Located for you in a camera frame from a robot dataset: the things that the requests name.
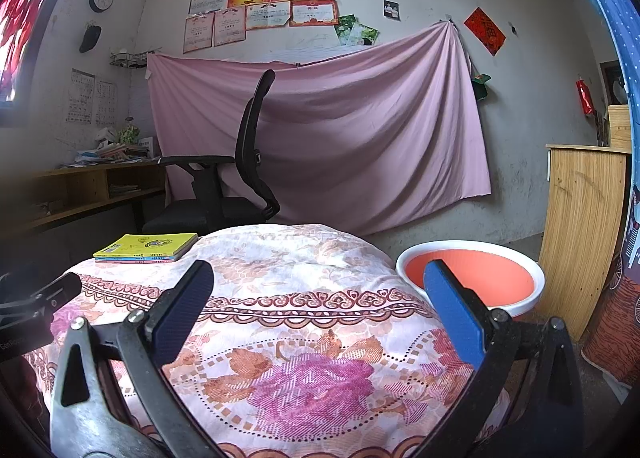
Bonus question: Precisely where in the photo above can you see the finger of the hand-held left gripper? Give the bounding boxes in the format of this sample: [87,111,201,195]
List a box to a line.
[0,271,83,321]

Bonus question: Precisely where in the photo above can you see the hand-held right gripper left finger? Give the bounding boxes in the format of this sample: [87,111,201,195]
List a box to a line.
[50,259,221,458]

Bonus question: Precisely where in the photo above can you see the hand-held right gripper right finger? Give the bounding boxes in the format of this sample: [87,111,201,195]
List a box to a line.
[415,259,586,458]

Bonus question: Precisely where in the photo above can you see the white and red basin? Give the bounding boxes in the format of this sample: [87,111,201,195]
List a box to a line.
[396,241,546,322]

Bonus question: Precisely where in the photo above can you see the pink book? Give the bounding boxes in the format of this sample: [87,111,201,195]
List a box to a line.
[95,257,178,265]

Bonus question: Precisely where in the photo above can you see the blue book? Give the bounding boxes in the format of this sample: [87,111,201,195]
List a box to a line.
[95,253,182,262]

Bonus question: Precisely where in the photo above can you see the yellow book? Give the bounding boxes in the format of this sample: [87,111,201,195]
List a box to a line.
[93,233,199,259]

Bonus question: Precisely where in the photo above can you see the wooden desk shelf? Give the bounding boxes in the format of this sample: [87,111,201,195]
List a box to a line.
[25,161,168,235]

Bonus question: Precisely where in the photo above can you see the floral pink blanket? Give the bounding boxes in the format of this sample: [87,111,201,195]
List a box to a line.
[22,224,511,458]

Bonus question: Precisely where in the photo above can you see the light wooden cabinet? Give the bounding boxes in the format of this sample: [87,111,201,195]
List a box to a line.
[537,144,632,342]

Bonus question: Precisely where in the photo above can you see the pile of papers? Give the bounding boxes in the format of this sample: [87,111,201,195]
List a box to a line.
[62,137,161,169]

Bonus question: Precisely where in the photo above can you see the black office chair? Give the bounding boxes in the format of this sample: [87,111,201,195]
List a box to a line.
[142,69,281,235]

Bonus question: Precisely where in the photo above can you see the pink hanging sheet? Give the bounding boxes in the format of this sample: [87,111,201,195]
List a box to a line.
[146,21,492,235]

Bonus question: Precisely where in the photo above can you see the light wooden panel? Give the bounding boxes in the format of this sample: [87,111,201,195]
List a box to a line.
[606,105,634,149]

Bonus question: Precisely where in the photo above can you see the red hanging ornament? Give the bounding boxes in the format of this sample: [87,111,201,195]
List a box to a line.
[575,78,595,115]

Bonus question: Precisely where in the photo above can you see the black hanging hat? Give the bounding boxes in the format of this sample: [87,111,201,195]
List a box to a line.
[79,23,102,54]

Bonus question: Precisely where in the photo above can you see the red hanging cloth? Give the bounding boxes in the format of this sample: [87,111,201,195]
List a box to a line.
[0,0,47,90]

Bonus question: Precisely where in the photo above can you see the window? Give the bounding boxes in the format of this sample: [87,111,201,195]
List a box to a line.
[0,0,77,110]

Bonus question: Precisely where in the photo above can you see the red paper square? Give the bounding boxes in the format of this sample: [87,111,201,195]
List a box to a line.
[463,7,507,56]

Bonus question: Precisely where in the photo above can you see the green photo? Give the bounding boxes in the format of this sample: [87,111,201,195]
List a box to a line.
[347,22,379,47]
[334,14,357,42]

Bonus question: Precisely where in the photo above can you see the wall calendar sheets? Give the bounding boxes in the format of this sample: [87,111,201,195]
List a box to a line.
[66,69,119,127]

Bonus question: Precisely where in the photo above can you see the wire wall rack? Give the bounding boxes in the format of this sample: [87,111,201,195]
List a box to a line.
[110,51,151,70]

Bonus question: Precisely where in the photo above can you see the group of wall certificates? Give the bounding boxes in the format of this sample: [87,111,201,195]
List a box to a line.
[182,0,366,55]

